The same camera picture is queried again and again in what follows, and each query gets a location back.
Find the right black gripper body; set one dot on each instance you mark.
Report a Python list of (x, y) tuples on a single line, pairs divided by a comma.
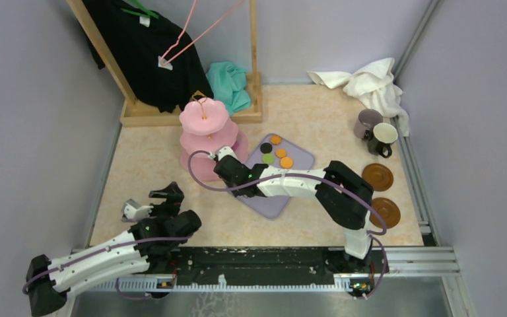
[(230, 184)]

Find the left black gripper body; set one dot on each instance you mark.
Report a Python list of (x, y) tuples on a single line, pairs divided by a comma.
[(162, 212)]

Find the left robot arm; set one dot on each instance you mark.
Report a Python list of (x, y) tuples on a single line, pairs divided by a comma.
[(156, 230)]

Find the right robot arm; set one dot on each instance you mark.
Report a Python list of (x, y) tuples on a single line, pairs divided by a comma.
[(344, 195)]

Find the green macaron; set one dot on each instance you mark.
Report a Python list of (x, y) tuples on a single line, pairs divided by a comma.
[(268, 158)]

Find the black macaron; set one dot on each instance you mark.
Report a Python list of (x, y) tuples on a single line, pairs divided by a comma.
[(266, 148)]

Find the orange macaron middle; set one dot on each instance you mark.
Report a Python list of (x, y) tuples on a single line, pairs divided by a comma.
[(280, 153)]

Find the pink three-tier cake stand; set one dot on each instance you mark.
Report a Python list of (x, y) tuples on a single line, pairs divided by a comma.
[(207, 126)]

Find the orange macaron top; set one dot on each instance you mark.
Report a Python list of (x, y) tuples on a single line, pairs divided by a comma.
[(275, 140)]

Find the teal cloth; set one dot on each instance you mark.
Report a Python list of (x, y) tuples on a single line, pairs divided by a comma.
[(229, 83)]

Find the wooden clothes rack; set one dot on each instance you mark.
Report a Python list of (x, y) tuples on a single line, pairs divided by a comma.
[(136, 113)]

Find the pink clothes hanger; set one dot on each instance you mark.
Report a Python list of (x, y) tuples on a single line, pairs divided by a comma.
[(163, 59)]

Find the black t-shirt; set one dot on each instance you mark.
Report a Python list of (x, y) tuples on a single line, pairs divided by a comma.
[(136, 42)]

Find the purple mug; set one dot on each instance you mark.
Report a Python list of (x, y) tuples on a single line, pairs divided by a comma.
[(365, 122)]

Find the brown saucer upper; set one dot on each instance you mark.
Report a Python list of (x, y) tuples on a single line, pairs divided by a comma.
[(378, 176)]

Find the brown saucer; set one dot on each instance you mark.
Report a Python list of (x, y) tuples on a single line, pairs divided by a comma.
[(378, 176), (388, 211)]

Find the black cream-lined mug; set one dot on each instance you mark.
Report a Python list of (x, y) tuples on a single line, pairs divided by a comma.
[(380, 139)]

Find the brown saucer lower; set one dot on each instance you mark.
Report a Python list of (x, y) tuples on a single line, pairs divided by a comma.
[(388, 211)]

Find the white towel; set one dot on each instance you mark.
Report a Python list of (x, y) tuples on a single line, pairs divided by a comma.
[(373, 85)]

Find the green clothes hanger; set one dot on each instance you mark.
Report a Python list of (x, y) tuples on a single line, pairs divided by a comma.
[(140, 10)]

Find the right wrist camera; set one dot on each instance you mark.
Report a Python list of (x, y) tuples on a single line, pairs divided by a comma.
[(225, 151)]

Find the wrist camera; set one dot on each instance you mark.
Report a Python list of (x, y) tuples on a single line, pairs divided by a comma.
[(225, 151), (133, 212)]

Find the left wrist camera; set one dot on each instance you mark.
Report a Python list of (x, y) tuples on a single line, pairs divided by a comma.
[(133, 212)]

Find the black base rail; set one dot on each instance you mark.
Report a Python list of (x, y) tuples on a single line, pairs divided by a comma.
[(309, 269)]

